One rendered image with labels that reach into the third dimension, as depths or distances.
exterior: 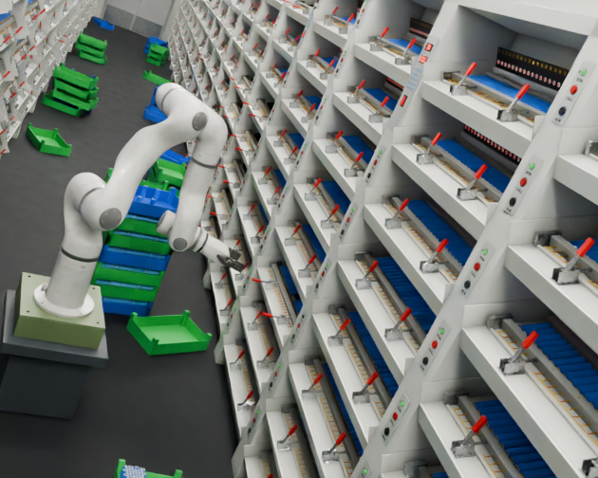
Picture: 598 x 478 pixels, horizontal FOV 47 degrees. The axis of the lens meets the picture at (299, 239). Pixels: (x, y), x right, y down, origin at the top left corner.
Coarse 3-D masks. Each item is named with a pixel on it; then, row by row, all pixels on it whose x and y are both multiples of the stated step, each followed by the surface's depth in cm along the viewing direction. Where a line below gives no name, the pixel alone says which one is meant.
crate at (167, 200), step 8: (136, 192) 299; (152, 192) 302; (160, 192) 304; (168, 192) 306; (176, 192) 306; (136, 200) 295; (144, 200) 299; (160, 200) 306; (168, 200) 306; (176, 200) 303; (136, 208) 280; (144, 208) 282; (152, 208) 284; (160, 208) 286; (168, 208) 287; (176, 208) 302; (152, 216) 286; (160, 216) 287
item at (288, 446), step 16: (272, 400) 224; (288, 400) 225; (272, 416) 223; (288, 416) 223; (272, 432) 216; (288, 432) 215; (304, 432) 214; (272, 448) 214; (288, 448) 209; (304, 448) 206; (288, 464) 203; (304, 464) 202
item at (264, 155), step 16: (336, 0) 314; (352, 0) 315; (304, 48) 320; (320, 48) 321; (336, 48) 323; (288, 80) 326; (304, 80) 326; (256, 160) 337; (272, 160) 339; (208, 272) 360; (208, 288) 360
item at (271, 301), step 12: (264, 264) 282; (276, 264) 281; (264, 276) 275; (264, 288) 266; (276, 288) 266; (276, 300) 258; (276, 312) 249; (276, 324) 241; (288, 324) 242; (276, 336) 241; (288, 336) 227
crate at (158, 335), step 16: (144, 320) 298; (160, 320) 304; (176, 320) 310; (144, 336) 284; (160, 336) 298; (176, 336) 303; (192, 336) 309; (208, 336) 300; (160, 352) 285; (176, 352) 291
